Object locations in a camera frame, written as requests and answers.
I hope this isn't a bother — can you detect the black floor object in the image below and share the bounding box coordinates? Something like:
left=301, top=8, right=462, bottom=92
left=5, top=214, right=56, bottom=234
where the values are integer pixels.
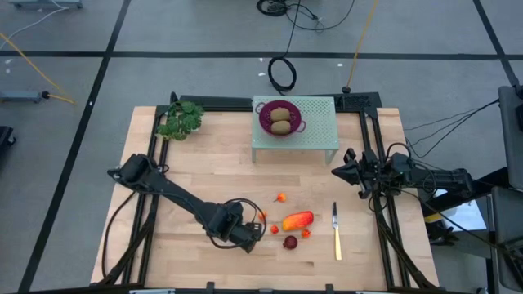
left=0, top=126, right=16, bottom=148

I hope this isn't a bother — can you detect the white floor cable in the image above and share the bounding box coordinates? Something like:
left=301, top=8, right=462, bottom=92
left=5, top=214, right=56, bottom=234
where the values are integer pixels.
left=0, top=6, right=69, bottom=40

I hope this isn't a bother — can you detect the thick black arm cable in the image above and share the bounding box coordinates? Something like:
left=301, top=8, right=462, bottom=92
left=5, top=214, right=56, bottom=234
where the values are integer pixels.
left=101, top=189, right=140, bottom=283

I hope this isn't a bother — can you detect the grey floor base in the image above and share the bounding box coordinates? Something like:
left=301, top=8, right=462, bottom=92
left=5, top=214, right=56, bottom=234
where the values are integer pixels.
left=7, top=0, right=84, bottom=10
left=0, top=91, right=44, bottom=103

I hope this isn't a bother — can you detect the grey equipment cart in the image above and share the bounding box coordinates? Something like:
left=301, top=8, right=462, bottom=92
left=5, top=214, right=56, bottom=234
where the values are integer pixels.
left=488, top=185, right=523, bottom=293

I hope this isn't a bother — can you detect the brown kiwi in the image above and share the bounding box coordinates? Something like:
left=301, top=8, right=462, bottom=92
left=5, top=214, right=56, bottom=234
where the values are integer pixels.
left=269, top=107, right=292, bottom=123
left=270, top=120, right=292, bottom=136

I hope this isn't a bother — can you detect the orange red mango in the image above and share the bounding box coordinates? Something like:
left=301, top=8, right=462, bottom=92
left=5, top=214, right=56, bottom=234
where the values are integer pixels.
left=281, top=210, right=315, bottom=233

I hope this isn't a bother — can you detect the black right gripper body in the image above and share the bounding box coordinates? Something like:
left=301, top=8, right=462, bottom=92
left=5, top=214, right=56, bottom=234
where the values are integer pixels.
left=345, top=147, right=379, bottom=200

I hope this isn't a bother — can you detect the coiled black floor cable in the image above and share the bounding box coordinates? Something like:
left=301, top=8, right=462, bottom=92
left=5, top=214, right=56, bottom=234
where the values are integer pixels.
left=267, top=0, right=303, bottom=96

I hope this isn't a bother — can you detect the black metal rig frame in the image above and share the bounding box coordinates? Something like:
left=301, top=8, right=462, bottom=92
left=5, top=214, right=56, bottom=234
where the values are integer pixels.
left=89, top=91, right=442, bottom=294

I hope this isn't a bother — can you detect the knife with cream handle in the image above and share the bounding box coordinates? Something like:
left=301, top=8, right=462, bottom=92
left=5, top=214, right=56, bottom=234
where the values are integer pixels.
left=331, top=201, right=343, bottom=261

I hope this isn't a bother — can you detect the pale green perforated shelf riser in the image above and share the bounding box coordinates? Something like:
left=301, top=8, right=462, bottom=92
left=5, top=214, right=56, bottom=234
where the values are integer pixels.
left=251, top=96, right=341, bottom=165

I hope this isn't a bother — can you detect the purple colander with handles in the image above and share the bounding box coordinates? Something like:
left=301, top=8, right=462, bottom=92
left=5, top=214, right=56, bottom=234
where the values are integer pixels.
left=254, top=100, right=307, bottom=139

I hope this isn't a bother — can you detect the green plant in white pot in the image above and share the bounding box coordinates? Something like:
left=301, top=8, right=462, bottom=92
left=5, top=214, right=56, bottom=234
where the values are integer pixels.
left=155, top=100, right=204, bottom=142

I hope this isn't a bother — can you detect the black cable bundle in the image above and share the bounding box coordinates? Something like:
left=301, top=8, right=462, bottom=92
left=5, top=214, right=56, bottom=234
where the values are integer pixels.
left=256, top=0, right=356, bottom=32

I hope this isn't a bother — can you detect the yellow floor cable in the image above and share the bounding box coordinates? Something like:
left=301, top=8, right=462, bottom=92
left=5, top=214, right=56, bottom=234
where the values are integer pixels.
left=0, top=32, right=75, bottom=104

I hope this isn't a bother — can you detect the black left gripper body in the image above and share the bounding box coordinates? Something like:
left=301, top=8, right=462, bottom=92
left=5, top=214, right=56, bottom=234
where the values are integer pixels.
left=232, top=222, right=263, bottom=255

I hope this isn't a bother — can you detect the hanging yellow cable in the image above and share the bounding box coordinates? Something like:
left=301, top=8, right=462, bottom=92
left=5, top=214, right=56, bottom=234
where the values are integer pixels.
left=342, top=0, right=381, bottom=94

